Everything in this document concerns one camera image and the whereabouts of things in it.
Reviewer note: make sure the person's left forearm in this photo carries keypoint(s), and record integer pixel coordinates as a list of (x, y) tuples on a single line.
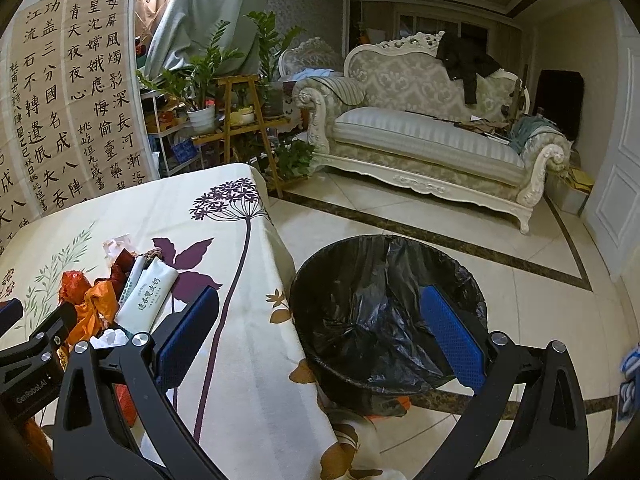
[(32, 442)]

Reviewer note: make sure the teal cloth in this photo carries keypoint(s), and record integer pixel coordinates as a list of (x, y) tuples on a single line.
[(532, 132)]

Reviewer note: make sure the small leafy plant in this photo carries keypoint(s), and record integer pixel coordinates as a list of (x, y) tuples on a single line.
[(295, 157)]

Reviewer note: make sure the small white wrapper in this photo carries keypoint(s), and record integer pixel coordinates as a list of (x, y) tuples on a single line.
[(117, 246)]

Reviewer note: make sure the blue box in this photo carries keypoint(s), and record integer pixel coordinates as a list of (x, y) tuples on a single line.
[(182, 150)]

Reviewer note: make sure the wooden plant stand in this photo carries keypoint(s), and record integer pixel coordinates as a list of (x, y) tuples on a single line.
[(227, 100)]

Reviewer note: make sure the black jacket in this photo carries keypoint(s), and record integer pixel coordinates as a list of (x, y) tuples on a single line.
[(465, 62)]

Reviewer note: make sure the floral tablecloth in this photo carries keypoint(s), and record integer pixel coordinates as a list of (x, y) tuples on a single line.
[(150, 210)]

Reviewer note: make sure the white door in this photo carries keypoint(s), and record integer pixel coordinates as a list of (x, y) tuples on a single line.
[(617, 160)]

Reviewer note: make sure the white metal rack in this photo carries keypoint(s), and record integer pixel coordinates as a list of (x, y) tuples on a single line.
[(157, 130)]

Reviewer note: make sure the white paper packet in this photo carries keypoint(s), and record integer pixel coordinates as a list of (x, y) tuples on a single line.
[(150, 295)]

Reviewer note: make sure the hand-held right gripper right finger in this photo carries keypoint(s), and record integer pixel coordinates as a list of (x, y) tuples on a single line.
[(452, 332)]

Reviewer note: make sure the grey curtain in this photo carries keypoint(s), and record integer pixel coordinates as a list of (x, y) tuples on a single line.
[(220, 10)]

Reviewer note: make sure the blue and white slipper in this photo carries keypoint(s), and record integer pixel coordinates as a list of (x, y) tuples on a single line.
[(630, 377)]

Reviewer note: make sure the plant in white pot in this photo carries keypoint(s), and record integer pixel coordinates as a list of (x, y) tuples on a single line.
[(202, 120)]

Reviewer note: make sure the orange plastic bag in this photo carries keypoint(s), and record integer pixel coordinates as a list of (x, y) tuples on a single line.
[(95, 310)]

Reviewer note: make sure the cardboard box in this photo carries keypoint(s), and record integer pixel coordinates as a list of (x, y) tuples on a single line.
[(570, 195)]

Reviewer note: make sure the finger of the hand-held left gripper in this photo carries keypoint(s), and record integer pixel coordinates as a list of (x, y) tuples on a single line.
[(9, 312), (50, 320)]

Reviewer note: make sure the black panel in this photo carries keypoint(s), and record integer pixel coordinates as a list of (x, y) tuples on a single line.
[(560, 100)]

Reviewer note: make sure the black-lined trash bin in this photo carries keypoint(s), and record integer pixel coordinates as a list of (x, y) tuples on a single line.
[(360, 285)]

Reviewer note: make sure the orange plastic object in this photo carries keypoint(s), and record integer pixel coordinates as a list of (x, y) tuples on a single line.
[(400, 404)]

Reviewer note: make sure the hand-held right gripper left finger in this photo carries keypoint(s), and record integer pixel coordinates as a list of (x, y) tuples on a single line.
[(187, 330)]

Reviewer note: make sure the dark red crumpled wrapper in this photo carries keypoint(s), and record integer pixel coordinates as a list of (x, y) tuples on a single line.
[(117, 272)]

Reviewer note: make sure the ornate armchair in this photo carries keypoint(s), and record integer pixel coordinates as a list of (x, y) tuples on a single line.
[(310, 55)]

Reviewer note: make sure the white tissue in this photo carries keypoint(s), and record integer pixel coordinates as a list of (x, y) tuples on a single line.
[(112, 338)]

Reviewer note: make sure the ornate white sofa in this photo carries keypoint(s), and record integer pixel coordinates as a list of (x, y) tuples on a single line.
[(415, 145)]

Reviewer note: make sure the yellow bowl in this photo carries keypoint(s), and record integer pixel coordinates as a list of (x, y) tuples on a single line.
[(241, 116)]

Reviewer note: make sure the white blue tube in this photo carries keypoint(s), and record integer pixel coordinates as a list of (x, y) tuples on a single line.
[(131, 277)]

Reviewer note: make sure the tall plant in dark pot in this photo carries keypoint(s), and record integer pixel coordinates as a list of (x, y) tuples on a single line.
[(272, 55)]

